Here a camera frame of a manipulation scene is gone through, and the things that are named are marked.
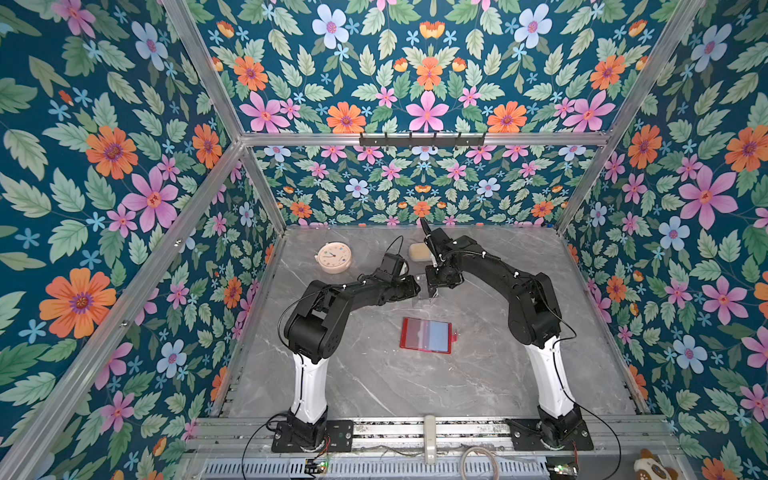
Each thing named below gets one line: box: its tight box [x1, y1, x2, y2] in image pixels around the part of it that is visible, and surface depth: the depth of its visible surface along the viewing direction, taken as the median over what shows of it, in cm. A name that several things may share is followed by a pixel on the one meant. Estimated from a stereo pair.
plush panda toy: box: [634, 448, 679, 480], surface depth 68 cm
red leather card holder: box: [399, 317, 458, 355], surface depth 92 cm
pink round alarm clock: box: [314, 241, 352, 274], surface depth 110 cm
